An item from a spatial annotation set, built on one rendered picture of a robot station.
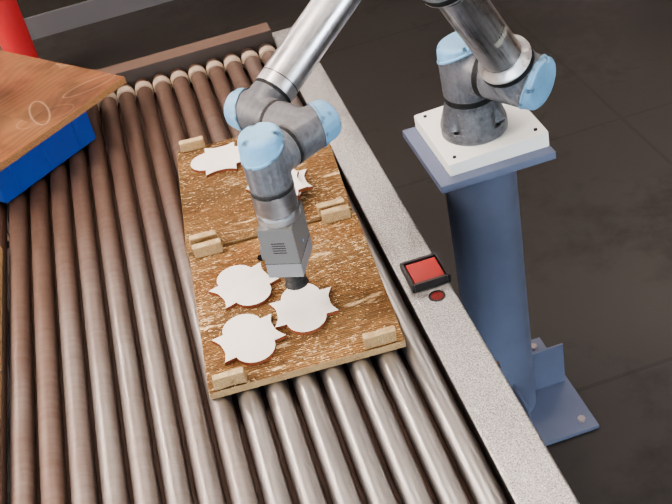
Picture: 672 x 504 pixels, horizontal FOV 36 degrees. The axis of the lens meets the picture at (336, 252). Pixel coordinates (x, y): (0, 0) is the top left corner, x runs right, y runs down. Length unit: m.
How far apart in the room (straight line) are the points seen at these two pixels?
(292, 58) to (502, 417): 0.71
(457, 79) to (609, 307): 1.20
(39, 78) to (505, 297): 1.30
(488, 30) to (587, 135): 2.01
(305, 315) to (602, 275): 1.62
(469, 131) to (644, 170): 1.57
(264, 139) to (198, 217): 0.59
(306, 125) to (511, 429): 0.59
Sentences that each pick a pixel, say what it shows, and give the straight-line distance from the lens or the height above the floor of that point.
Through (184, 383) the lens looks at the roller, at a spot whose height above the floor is 0.92.
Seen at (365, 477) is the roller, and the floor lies 0.92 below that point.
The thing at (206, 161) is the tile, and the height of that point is 0.94.
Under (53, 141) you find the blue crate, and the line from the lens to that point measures 2.57.
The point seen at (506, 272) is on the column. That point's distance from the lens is 2.53.
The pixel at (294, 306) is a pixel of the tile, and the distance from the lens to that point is 1.89.
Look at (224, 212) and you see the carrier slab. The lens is 2.20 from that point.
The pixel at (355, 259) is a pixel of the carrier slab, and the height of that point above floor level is 0.94.
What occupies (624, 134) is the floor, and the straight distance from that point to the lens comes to 3.98.
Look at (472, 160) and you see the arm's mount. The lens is 2.28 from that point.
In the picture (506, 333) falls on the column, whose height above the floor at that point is 0.34.
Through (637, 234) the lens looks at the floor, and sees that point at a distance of 3.49.
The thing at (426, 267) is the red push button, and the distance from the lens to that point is 1.94.
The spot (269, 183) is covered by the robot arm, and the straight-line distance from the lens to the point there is 1.68.
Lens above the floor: 2.15
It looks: 37 degrees down
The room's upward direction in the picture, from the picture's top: 13 degrees counter-clockwise
